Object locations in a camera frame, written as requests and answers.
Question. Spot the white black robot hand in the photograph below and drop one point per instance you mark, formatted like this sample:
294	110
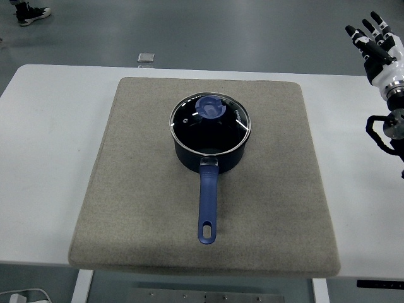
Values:
386	67

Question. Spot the glass pot lid blue knob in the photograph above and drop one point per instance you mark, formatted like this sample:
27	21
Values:
210	109

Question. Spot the black table control panel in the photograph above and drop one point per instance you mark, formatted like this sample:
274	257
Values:
378	283

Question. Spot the white table leg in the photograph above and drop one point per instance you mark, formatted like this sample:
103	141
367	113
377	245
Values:
320	292
81	287

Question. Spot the small silver square floor plate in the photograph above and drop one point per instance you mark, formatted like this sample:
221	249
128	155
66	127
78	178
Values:
146	57

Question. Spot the beige fabric mat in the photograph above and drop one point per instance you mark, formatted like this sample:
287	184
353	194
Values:
126	189

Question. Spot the person's foot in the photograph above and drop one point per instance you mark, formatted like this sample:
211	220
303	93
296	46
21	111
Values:
30	14

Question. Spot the white power adapter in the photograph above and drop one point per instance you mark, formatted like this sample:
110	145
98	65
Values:
17	299

